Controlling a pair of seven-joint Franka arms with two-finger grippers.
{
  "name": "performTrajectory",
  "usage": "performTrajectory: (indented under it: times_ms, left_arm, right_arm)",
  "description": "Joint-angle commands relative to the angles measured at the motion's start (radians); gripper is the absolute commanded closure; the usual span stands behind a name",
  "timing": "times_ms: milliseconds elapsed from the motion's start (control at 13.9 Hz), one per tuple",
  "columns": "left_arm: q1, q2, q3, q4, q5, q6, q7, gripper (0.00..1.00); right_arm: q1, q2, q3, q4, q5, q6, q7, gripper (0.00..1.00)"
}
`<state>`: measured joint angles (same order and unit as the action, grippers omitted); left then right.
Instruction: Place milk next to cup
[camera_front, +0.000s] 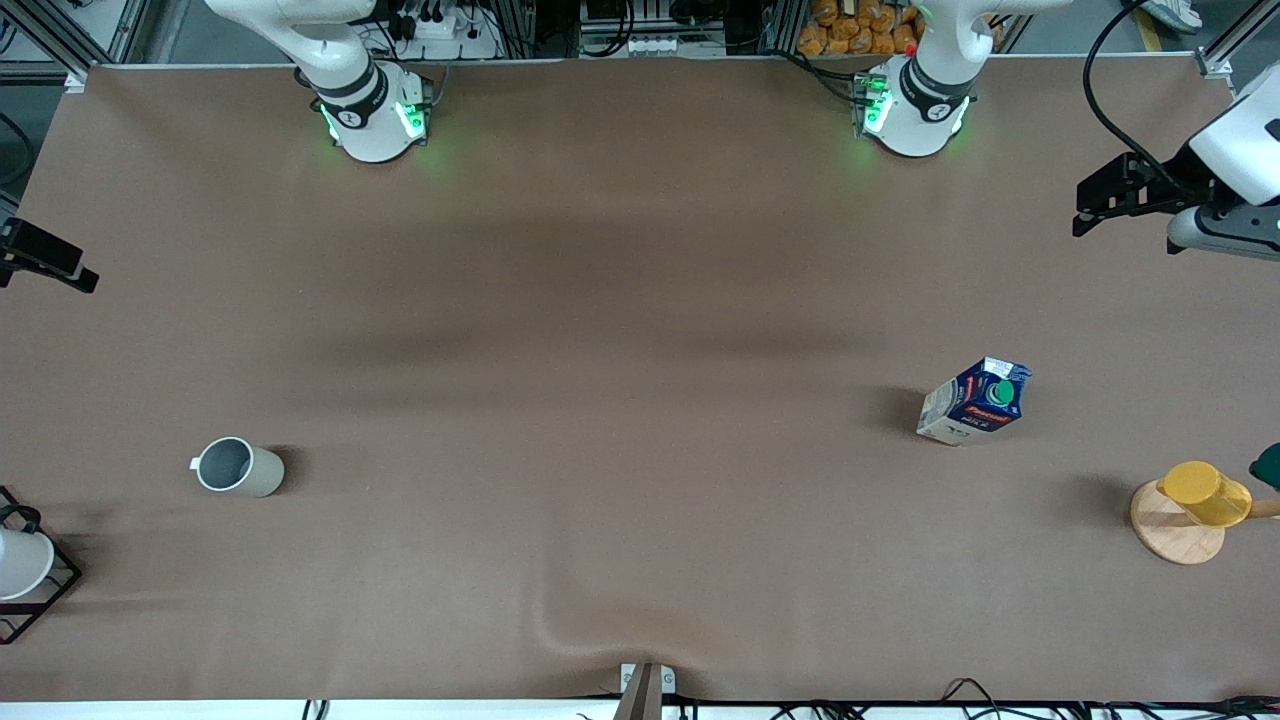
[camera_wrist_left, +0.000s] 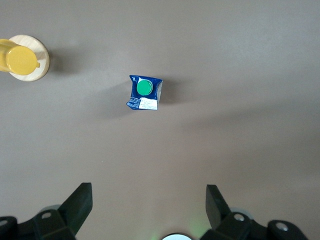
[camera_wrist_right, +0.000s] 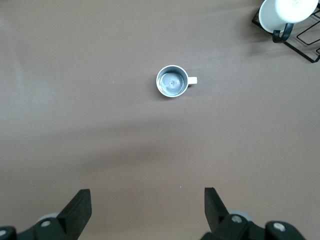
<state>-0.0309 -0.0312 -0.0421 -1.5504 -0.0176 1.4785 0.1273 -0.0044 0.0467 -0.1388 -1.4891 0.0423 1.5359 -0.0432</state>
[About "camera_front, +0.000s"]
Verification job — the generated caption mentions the blue milk carton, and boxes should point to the blue milk carton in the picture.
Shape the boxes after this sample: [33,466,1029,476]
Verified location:
[916,357,1033,447]

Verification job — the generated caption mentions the grey cup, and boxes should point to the grey cup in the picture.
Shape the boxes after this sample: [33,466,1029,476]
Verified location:
[189,437,286,498]

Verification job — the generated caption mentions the yellow cup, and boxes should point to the yellow cup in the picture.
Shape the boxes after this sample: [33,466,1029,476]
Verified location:
[1157,461,1253,529]

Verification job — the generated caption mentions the wooden cup stand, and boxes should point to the wooden cup stand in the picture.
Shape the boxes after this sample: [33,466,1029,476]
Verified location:
[1130,479,1280,566]

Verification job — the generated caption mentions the bag of orange bread rolls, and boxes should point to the bag of orange bread rolls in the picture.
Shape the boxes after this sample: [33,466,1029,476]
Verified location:
[796,0,927,57]

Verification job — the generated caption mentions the white power strip black plugs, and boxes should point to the white power strip black plugs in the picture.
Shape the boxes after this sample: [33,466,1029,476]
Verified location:
[385,0,503,61]

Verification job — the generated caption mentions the aluminium frame profile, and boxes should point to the aluminium frame profile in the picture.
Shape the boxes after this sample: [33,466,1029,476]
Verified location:
[1194,0,1280,81]
[0,0,151,93]

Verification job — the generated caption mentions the white mug black handle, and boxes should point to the white mug black handle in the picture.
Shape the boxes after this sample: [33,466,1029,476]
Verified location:
[0,505,56,602]

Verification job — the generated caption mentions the black wire rack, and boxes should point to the black wire rack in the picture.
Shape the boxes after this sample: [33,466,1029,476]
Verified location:
[0,486,84,646]

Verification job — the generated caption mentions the metal table bracket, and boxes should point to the metal table bracket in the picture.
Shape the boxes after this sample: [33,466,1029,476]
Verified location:
[612,662,677,720]

